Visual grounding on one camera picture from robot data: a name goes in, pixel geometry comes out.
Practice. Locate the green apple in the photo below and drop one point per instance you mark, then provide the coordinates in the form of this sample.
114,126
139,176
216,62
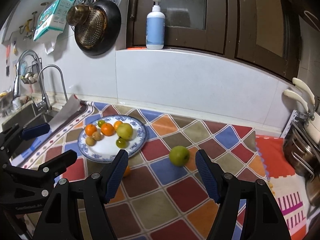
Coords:
179,156

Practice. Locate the small orange kumquat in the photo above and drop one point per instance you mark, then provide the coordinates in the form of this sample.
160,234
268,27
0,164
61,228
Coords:
127,172

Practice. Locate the steel kitchen sink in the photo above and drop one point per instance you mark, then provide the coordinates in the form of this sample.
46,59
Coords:
28,116

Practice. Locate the wire sink caddy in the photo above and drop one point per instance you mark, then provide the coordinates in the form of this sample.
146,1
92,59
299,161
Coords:
30,73

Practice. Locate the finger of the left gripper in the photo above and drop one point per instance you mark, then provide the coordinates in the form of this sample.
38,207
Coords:
46,172
12,137

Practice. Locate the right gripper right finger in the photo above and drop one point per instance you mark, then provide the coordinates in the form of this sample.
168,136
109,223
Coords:
263,218

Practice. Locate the black frying pan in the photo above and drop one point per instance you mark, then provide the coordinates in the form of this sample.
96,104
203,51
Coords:
111,32

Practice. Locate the teal white paper box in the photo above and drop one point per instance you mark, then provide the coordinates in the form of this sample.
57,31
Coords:
52,21

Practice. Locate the colourful diamond pattern tablecloth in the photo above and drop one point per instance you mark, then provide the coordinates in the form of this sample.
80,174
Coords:
159,200

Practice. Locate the small orange mandarin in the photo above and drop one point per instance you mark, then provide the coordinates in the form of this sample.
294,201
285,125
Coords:
117,124

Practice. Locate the brass perforated colander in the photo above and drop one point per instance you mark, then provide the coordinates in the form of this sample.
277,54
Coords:
89,24

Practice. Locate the cream knife handle lower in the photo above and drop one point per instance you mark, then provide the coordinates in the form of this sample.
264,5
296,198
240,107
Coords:
294,96

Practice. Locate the cream knife handle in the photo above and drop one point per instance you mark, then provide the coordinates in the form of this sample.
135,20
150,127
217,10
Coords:
294,96
303,86

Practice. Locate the green tomato with stem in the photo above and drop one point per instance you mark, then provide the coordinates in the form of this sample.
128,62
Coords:
121,143

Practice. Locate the cream knife handle upper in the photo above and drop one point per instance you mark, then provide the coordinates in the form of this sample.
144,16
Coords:
303,86

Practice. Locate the blue white porcelain plate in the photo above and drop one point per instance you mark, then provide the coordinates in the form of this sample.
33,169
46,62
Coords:
105,150

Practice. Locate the small yellow brown fruit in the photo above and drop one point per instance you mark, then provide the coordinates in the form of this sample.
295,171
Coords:
90,141

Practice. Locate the yellow green pear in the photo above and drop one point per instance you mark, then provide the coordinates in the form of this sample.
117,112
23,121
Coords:
125,131

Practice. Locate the large orange with stem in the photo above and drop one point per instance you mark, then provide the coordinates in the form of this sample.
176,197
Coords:
90,129

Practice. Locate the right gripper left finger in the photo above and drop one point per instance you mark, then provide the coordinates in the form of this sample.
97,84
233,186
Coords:
60,217

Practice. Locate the round yellow brown fruit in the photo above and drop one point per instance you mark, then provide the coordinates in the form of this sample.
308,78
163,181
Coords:
97,136

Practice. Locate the blue white soap bottle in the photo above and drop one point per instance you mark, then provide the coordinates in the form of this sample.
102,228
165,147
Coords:
155,27

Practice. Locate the large orange without stem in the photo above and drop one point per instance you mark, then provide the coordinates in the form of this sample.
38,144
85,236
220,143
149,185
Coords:
107,129

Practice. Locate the small green mandarin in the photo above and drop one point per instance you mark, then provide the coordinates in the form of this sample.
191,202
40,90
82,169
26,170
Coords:
100,123

